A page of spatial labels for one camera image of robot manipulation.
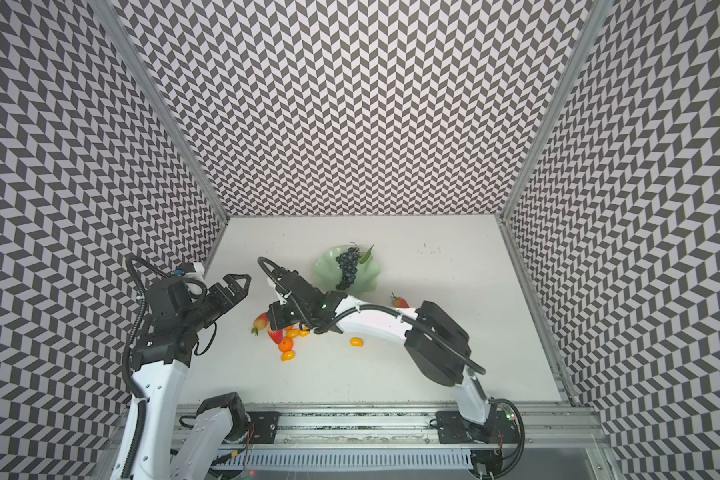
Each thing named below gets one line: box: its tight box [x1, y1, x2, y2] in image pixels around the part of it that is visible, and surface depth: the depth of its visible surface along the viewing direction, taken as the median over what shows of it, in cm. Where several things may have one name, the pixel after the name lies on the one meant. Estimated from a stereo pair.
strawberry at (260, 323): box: [251, 313, 269, 336], surface depth 90 cm
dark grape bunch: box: [335, 241, 360, 291], surface depth 98 cm
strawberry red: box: [268, 326, 284, 345], surface depth 78 cm
